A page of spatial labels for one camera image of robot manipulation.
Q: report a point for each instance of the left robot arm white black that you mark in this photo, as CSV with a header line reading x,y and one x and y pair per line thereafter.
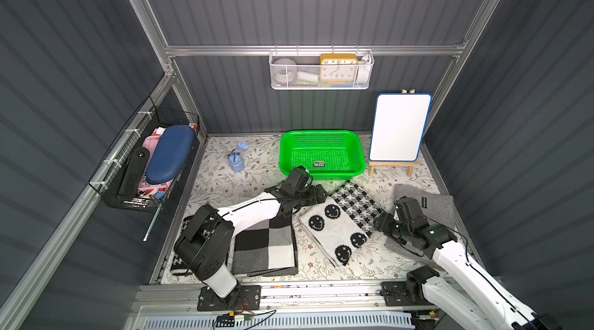
x,y
204,243

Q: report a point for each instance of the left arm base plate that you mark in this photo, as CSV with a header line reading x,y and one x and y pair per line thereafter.
x,y
243,297

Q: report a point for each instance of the yellow alarm clock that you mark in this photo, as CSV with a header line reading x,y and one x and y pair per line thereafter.
x,y
338,68

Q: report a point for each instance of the black remote in basket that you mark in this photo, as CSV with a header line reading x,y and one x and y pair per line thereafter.
x,y
133,173

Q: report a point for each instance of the smiley face knitted scarf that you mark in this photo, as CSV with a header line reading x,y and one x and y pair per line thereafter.
x,y
343,223

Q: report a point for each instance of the aluminium front rail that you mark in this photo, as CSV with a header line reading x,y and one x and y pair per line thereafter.
x,y
358,295

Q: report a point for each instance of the pink item in basket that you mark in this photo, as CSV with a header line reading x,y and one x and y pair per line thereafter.
x,y
146,190

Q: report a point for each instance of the white wire wall basket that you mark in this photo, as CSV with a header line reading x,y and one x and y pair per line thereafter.
x,y
318,69

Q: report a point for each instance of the black white houndstooth scarf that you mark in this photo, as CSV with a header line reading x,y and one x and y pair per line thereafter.
x,y
178,267

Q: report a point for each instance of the white board blue frame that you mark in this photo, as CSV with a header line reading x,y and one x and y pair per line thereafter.
x,y
400,127

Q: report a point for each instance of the light blue spray bottle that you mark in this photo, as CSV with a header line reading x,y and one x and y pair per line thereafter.
x,y
235,159

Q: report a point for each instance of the black grey checkered scarf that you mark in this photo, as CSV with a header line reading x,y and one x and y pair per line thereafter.
x,y
266,249

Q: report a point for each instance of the grey felt scarf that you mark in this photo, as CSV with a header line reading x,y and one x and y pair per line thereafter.
x,y
437,208

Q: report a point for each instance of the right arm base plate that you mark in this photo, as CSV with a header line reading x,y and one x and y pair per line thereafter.
x,y
403,293

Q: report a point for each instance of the blue oval case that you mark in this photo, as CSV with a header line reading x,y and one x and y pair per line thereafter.
x,y
170,154

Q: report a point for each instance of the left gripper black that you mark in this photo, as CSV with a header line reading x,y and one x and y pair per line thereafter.
x,y
313,193

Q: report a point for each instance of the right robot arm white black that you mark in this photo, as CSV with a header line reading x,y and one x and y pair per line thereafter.
x,y
482,303

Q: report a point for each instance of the white tape roll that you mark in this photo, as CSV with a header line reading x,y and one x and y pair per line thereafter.
x,y
284,71

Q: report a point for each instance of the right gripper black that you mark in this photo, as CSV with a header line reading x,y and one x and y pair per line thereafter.
x,y
387,222

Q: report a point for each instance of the green plastic basket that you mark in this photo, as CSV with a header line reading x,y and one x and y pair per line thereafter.
x,y
342,152

